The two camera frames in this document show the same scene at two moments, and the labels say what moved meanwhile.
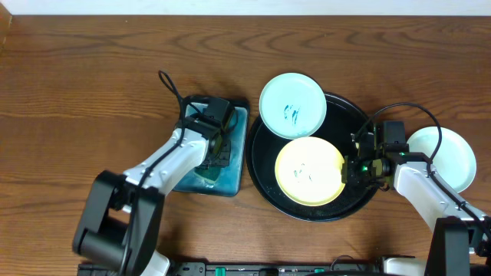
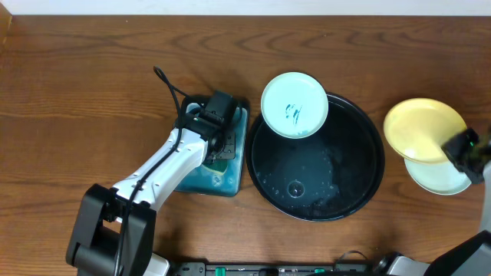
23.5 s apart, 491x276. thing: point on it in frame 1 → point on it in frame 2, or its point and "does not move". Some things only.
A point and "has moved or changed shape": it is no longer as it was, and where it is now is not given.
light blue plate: (293, 106) does not move
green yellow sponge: (209, 174) has moved or changed shape
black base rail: (276, 268) does not move
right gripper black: (349, 173) → (454, 147)
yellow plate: (308, 172) → (418, 127)
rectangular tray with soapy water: (229, 182) does not move
